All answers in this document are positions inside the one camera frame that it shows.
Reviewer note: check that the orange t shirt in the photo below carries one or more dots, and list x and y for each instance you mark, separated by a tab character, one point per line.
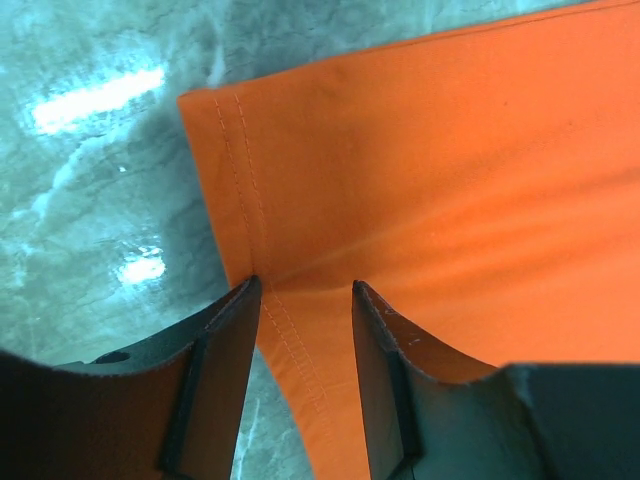
484	180

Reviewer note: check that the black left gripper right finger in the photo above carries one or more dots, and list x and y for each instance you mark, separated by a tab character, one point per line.
432	412

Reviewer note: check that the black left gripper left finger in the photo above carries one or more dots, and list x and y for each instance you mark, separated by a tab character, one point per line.
166	407

